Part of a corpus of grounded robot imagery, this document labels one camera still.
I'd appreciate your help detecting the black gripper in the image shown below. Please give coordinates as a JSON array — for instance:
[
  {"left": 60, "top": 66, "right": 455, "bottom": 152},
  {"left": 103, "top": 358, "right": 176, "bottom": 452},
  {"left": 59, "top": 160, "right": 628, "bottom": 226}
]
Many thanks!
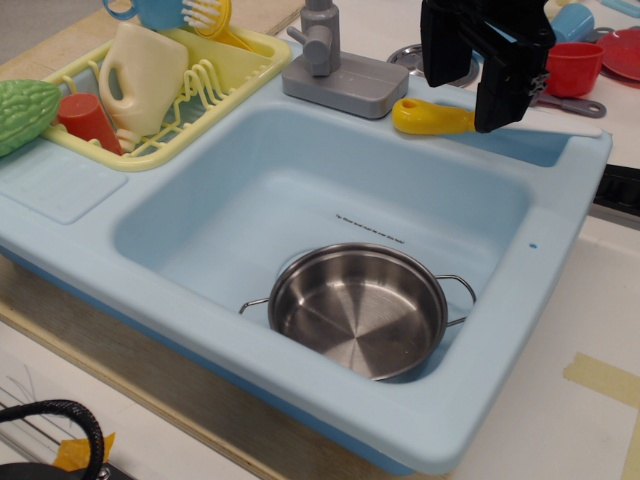
[{"left": 421, "top": 1, "right": 556, "bottom": 133}]

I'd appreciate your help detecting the yellow handled white toy knife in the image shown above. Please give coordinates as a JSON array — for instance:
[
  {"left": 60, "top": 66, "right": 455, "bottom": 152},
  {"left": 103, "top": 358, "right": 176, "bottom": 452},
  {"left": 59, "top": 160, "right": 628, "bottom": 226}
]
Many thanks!
[{"left": 391, "top": 98, "right": 604, "bottom": 138}]

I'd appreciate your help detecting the steel pot lid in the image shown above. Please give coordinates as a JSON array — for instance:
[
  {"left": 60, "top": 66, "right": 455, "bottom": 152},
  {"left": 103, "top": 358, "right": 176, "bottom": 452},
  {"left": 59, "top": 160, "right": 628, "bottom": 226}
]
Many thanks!
[{"left": 387, "top": 44, "right": 480, "bottom": 88}]

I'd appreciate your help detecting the stainless steel pot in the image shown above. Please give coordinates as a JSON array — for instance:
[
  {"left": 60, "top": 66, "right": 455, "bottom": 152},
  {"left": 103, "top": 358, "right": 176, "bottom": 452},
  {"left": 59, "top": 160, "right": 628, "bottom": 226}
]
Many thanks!
[{"left": 240, "top": 242, "right": 477, "bottom": 382}]

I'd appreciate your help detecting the blue toy tumbler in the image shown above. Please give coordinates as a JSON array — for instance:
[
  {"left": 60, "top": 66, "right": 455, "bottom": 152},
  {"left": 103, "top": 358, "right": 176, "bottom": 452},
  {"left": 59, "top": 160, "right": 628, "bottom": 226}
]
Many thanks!
[{"left": 551, "top": 3, "right": 595, "bottom": 43}]

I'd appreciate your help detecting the grey toy faucet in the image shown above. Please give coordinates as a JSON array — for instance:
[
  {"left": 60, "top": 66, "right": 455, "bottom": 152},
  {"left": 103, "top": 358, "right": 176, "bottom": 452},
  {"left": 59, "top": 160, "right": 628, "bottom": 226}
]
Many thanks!
[{"left": 282, "top": 1, "right": 409, "bottom": 119}]

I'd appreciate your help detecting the grey toy spoon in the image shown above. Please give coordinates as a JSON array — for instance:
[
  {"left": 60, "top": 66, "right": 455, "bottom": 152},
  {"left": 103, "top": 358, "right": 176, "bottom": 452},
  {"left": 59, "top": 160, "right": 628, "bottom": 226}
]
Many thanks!
[{"left": 531, "top": 93, "right": 607, "bottom": 119}]

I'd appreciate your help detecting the red toy plate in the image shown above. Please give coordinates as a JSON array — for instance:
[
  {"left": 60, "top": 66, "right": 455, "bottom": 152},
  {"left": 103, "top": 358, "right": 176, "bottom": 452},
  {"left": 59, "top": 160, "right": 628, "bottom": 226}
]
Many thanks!
[{"left": 596, "top": 29, "right": 640, "bottom": 81}]

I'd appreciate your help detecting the black object at right edge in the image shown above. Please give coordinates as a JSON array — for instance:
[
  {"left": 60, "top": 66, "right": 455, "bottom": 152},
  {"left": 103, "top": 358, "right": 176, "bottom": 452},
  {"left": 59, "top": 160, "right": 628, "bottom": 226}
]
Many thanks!
[{"left": 593, "top": 164, "right": 640, "bottom": 216}]

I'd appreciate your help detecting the yellow dish rack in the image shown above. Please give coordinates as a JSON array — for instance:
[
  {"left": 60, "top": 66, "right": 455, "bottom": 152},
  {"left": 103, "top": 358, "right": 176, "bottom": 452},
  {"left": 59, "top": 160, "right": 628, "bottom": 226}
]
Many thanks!
[{"left": 43, "top": 28, "right": 291, "bottom": 172}]

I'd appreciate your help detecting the yellow dish brush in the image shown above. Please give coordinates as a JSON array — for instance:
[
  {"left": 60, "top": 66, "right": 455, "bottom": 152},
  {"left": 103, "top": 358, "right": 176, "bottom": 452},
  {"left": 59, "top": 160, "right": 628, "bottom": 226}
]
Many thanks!
[{"left": 181, "top": 0, "right": 252, "bottom": 52}]

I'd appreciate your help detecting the cream plastic jug bottle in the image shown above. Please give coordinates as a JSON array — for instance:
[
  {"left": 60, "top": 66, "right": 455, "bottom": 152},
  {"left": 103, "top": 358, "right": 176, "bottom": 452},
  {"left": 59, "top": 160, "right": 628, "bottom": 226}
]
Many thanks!
[{"left": 98, "top": 23, "right": 189, "bottom": 153}]

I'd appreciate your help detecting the blue cup in rack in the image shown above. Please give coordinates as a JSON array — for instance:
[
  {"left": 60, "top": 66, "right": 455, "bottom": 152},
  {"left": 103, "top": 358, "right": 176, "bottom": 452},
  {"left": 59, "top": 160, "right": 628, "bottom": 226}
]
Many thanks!
[{"left": 102, "top": 0, "right": 186, "bottom": 30}]

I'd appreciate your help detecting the beige masking tape strip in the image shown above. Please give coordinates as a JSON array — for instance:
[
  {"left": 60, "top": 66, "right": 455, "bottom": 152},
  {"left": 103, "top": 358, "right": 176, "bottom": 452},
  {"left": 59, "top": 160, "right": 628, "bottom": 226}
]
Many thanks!
[{"left": 563, "top": 353, "right": 639, "bottom": 410}]

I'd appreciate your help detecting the light blue toy sink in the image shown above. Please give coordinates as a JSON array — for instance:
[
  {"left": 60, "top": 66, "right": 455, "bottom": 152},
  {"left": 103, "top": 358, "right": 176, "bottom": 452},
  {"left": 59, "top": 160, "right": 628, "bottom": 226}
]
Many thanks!
[{"left": 1, "top": 79, "right": 612, "bottom": 474}]

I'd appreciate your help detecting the red plastic cup in rack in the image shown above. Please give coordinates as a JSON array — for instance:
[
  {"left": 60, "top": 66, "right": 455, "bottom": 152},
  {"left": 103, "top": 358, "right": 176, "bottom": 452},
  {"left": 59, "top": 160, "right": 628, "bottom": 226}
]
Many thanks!
[{"left": 57, "top": 93, "right": 124, "bottom": 155}]

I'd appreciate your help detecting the green bitter gourd toy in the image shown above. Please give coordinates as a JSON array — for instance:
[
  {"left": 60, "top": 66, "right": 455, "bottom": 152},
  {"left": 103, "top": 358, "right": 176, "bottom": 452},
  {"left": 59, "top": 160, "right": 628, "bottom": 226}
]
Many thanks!
[{"left": 1, "top": 79, "right": 62, "bottom": 157}]

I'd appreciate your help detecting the orange tape piece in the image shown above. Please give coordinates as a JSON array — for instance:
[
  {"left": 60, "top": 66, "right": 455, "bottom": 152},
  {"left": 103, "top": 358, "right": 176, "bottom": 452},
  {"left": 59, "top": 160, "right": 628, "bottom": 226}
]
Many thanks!
[{"left": 52, "top": 438, "right": 91, "bottom": 472}]

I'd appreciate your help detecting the red toy cup with handle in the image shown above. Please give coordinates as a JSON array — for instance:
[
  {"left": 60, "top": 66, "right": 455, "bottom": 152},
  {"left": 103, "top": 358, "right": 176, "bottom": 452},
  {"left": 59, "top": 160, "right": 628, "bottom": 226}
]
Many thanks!
[{"left": 545, "top": 42, "right": 604, "bottom": 98}]

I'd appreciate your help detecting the black braided cable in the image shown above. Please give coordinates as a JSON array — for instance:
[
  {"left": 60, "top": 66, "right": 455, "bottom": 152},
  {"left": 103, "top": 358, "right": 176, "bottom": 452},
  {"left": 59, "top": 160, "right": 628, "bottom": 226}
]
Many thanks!
[{"left": 0, "top": 398, "right": 107, "bottom": 480}]

